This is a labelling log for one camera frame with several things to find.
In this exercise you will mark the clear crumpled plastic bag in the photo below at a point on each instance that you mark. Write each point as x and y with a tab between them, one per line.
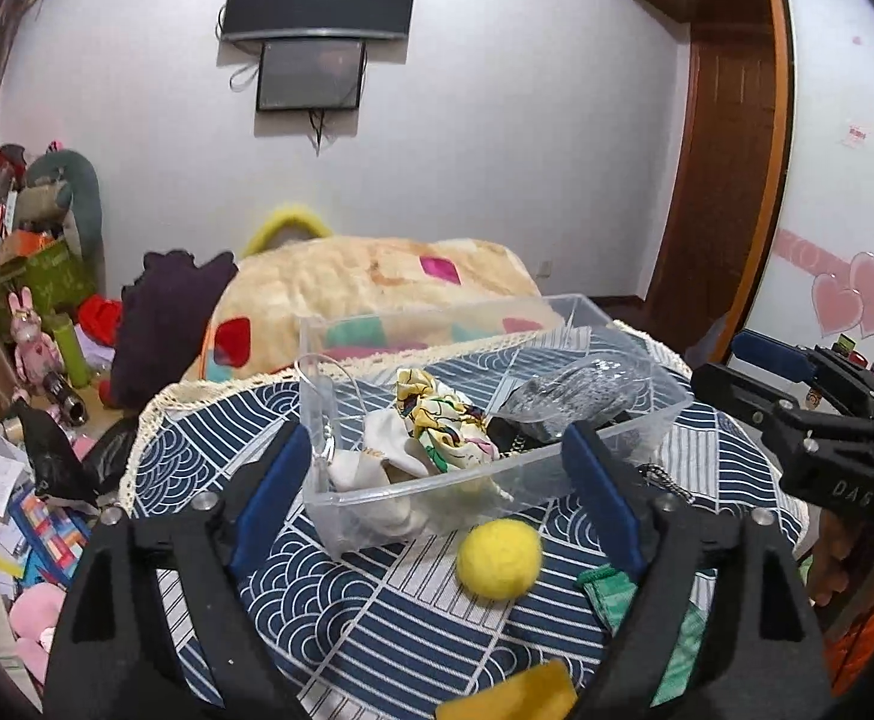
579	390

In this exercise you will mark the clear plastic storage box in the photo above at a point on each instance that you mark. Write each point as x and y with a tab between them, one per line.
377	499

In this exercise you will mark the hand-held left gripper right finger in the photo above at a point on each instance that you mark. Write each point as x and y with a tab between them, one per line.
602	495

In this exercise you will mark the dark purple plush cushion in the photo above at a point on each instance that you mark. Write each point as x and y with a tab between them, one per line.
159	315

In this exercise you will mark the white sock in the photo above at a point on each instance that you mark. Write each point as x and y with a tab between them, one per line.
384	454

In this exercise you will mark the pink rabbit figure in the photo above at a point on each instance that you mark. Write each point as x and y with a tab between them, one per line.
32	345

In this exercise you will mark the blue wave-patterned tablecloth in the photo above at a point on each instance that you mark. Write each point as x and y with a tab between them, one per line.
347	615

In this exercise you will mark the green bottle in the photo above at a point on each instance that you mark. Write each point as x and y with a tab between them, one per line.
71	349

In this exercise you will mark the yellow felt ball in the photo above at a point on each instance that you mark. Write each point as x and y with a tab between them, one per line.
500	559

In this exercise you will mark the black cloth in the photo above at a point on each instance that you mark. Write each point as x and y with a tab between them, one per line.
512	435

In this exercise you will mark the brown wooden door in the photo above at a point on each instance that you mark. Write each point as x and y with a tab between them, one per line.
714	180

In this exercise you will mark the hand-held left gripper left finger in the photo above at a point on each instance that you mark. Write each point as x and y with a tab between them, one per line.
272	491

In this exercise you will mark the green knitted cloth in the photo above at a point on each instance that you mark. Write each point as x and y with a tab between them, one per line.
611	601

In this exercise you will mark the red cloth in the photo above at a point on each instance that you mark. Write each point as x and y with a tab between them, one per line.
99	319

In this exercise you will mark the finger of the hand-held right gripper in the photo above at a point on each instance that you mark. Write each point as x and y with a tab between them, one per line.
770	356
744	390

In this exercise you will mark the pile of books and papers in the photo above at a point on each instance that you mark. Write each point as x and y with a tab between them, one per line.
9	532

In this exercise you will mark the wall socket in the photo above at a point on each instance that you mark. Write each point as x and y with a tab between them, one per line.
546	268

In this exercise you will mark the black plastic bag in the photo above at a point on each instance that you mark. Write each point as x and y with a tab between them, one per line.
54	457

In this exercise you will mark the green cardboard box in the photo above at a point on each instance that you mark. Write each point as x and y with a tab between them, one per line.
39	277

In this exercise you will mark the small black wall screen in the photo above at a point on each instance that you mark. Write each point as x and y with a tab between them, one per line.
309	75

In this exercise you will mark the yellow flat sponge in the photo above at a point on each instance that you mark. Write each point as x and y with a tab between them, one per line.
512	694

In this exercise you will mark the cream plush patched blanket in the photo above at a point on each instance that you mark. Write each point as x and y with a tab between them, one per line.
347	277

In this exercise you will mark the person's right hand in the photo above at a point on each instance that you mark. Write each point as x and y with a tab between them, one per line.
841	555

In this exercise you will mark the white wardrobe sliding door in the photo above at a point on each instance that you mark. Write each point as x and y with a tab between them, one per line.
834	165

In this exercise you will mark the yellow floral scarf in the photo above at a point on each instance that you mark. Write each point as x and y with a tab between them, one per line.
440	420

